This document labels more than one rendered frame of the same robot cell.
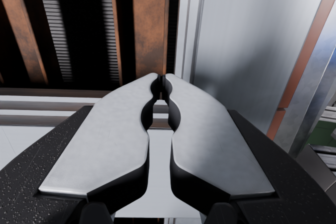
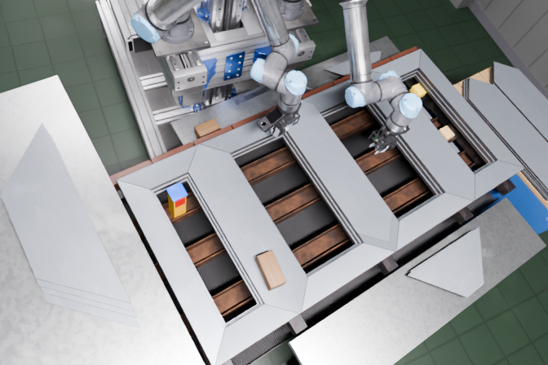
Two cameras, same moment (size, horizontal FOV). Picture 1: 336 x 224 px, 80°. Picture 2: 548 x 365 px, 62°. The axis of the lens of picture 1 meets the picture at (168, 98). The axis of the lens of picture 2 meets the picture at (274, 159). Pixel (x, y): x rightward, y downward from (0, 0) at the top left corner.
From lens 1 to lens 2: 170 cm
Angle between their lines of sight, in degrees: 18
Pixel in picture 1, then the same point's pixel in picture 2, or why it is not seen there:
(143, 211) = (322, 122)
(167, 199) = (312, 119)
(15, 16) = (296, 205)
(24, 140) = (312, 160)
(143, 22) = (271, 166)
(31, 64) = (311, 196)
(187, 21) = (263, 142)
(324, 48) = (240, 107)
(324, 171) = not seen: hidden behind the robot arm
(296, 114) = (267, 95)
